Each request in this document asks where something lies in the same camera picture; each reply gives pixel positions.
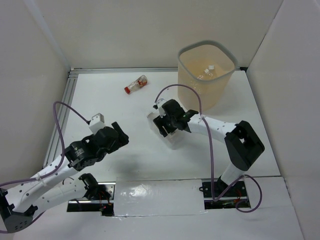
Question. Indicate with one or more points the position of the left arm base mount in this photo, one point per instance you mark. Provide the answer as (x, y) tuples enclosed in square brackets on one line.
[(99, 197)]

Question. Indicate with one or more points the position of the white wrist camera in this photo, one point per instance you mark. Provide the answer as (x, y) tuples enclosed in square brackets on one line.
[(97, 122), (158, 105)]

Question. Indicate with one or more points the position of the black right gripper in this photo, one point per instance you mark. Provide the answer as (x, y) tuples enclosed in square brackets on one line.
[(160, 122)]

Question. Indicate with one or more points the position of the beige ribbed plastic bin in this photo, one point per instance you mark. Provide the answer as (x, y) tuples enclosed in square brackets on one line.
[(195, 58)]

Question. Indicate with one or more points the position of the red cap small bottle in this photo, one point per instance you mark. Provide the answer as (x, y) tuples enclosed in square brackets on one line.
[(136, 85)]

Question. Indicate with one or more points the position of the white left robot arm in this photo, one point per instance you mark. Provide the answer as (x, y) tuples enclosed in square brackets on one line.
[(21, 205)]

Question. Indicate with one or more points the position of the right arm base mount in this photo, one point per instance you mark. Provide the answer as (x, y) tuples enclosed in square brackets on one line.
[(237, 193)]

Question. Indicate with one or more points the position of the white label clear bottle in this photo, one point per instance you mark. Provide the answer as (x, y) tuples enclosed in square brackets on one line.
[(172, 140)]

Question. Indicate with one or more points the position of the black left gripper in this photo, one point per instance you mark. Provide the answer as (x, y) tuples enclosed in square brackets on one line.
[(119, 135)]

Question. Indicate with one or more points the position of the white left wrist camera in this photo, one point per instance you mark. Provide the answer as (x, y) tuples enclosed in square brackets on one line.
[(97, 122)]

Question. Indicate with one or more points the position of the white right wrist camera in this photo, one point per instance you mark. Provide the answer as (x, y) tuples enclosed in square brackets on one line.
[(158, 105)]

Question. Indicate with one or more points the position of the clear crushed plastic bottle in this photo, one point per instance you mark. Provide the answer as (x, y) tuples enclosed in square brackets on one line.
[(211, 70)]

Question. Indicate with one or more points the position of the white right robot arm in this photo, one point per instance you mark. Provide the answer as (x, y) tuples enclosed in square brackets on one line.
[(243, 145)]

